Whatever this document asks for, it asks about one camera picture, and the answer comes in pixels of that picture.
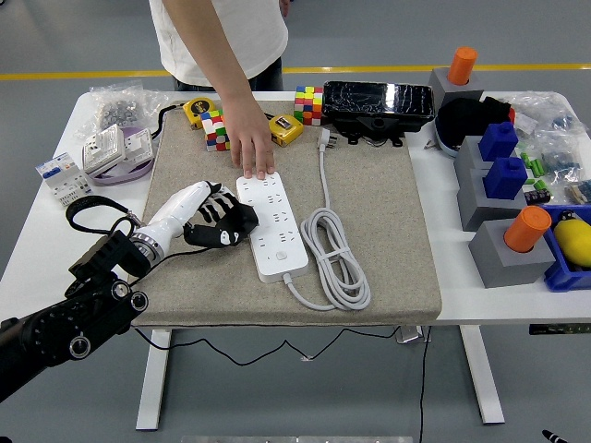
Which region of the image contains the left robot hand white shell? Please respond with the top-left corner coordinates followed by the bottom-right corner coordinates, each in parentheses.
top-left (136, 179), bottom-right (247, 254)

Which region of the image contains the person's right hand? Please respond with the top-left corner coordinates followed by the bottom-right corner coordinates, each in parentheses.
top-left (228, 108), bottom-right (277, 181)

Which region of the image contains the thin black adapter cord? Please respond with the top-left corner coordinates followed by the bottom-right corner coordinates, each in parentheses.
top-left (130, 246), bottom-right (403, 367)

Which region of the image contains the black power adapter plug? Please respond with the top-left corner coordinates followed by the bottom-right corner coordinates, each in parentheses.
top-left (230, 198), bottom-right (260, 239)

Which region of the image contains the white power strip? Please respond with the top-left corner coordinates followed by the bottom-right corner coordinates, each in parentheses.
top-left (235, 171), bottom-right (309, 283)

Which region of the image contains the yellow tape measure square label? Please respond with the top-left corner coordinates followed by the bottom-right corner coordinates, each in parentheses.
top-left (266, 114), bottom-right (305, 148)

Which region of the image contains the yellow tape measure round label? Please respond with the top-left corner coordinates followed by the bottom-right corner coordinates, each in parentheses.
top-left (154, 96), bottom-right (218, 138)

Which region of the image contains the tall colourful puzzle cube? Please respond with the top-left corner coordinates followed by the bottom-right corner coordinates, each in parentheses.
top-left (294, 85), bottom-right (325, 126)

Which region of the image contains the purple tape roll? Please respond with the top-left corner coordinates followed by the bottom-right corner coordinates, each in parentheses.
top-left (85, 126), bottom-right (156, 187)

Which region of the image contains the grey-brown fabric mat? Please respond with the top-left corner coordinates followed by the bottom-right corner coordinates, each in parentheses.
top-left (131, 99), bottom-right (442, 327)

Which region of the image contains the white table leg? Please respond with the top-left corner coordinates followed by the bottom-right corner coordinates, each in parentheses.
top-left (459, 325), bottom-right (507, 425)
top-left (135, 329), bottom-right (175, 431)

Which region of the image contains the person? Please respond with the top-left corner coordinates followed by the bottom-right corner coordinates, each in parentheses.
top-left (147, 0), bottom-right (291, 92)

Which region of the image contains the black table control panel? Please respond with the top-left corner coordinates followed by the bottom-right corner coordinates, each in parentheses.
top-left (528, 324), bottom-right (591, 335)

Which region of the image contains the clear bag of metal nuts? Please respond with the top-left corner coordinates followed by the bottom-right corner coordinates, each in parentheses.
top-left (73, 80), bottom-right (172, 139)

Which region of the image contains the white blue circuit breaker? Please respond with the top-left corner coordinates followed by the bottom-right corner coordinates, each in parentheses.
top-left (35, 151), bottom-right (96, 208)

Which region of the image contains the blue plastic bin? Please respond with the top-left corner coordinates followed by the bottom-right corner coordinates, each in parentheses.
top-left (537, 202), bottom-right (591, 294)

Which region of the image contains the grey block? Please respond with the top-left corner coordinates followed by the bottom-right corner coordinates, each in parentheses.
top-left (467, 220), bottom-right (557, 290)
top-left (453, 136), bottom-right (498, 186)
top-left (455, 168), bottom-right (527, 232)
top-left (428, 67), bottom-right (485, 112)

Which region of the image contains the white blue round device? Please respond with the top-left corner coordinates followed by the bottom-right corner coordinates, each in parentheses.
top-left (432, 114), bottom-right (463, 161)

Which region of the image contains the yellow toy fruit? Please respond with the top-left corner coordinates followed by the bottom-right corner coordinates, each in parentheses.
top-left (552, 219), bottom-right (591, 269)

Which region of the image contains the orange cylinder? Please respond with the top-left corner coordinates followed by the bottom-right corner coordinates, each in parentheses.
top-left (502, 205), bottom-right (553, 254)
top-left (446, 45), bottom-right (479, 87)

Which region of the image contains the black cap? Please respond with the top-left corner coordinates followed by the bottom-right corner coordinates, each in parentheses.
top-left (436, 95), bottom-right (516, 149)

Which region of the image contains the small black block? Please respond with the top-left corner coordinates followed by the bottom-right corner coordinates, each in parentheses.
top-left (524, 186), bottom-right (551, 207)

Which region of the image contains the blue block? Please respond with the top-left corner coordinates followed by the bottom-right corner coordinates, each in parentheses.
top-left (477, 120), bottom-right (519, 162)
top-left (482, 156), bottom-right (528, 200)

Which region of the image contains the clear bag of connectors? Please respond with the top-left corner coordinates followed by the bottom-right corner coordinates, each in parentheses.
top-left (565, 178), bottom-right (591, 204)

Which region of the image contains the clear bag of blue parts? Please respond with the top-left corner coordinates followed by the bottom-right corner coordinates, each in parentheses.
top-left (537, 131), bottom-right (584, 184)

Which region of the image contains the clear bag of small parts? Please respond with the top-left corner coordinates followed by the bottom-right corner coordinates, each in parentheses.
top-left (505, 90), bottom-right (585, 139)

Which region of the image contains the white power strip cable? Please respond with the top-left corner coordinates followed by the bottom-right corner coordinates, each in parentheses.
top-left (282, 127), bottom-right (372, 311)

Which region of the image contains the white switch plate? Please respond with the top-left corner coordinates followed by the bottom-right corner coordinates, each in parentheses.
top-left (123, 128), bottom-right (153, 161)

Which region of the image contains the white wall socket panel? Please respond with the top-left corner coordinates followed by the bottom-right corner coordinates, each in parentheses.
top-left (81, 123), bottom-right (127, 175)

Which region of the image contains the hanging black cable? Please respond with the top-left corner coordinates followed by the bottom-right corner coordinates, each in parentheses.
top-left (417, 325), bottom-right (433, 443)

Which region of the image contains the metal bracket under table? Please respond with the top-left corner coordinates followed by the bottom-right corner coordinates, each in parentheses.
top-left (395, 325), bottom-right (433, 345)

